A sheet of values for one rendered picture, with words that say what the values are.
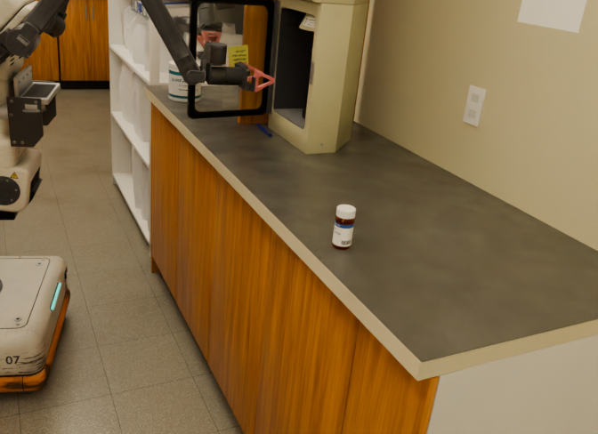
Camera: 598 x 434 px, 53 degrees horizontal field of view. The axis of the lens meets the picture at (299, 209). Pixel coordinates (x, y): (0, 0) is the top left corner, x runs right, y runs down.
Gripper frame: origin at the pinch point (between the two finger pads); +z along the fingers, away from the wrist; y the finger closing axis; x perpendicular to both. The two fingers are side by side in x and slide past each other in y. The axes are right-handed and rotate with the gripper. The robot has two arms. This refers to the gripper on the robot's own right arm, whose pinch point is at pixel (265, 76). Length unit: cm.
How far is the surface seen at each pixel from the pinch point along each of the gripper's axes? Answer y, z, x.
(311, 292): -76, -17, 33
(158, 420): -20, -36, 116
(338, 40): -15.1, 16.2, -15.3
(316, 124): -15.7, 12.3, 11.2
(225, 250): -19, -16, 52
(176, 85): 56, -13, 17
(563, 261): -99, 36, 19
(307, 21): -2.4, 11.3, -18.6
